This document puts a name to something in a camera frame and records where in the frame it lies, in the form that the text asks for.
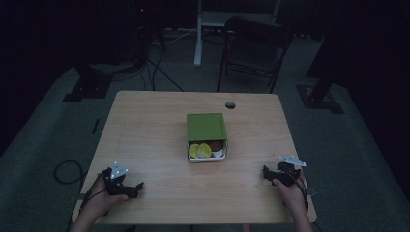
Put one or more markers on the black folding chair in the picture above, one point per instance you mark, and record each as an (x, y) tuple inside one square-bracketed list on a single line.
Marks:
[(257, 42)]

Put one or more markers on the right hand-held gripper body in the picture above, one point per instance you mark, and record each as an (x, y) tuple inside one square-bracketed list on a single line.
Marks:
[(286, 174)]

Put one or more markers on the person's left hand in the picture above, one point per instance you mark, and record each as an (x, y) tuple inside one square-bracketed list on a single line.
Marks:
[(100, 201)]

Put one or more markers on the green box lid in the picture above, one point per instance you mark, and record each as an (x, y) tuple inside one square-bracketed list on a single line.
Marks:
[(206, 127)]

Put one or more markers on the white box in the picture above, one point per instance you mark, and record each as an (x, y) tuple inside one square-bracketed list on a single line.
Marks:
[(208, 159)]

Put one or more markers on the brown and white toy food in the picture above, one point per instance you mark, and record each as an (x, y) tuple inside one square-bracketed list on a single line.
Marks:
[(216, 146)]

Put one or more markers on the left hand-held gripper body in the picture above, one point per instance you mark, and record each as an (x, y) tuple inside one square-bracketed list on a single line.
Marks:
[(116, 186)]

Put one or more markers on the black stand with base plate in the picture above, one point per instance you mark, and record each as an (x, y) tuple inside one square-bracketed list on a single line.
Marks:
[(320, 96), (88, 87)]

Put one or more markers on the yellow round toy food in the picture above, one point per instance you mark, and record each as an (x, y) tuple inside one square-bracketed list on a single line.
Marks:
[(194, 150), (205, 150)]

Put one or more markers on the person's right hand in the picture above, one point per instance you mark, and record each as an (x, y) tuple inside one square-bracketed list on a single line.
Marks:
[(291, 196)]

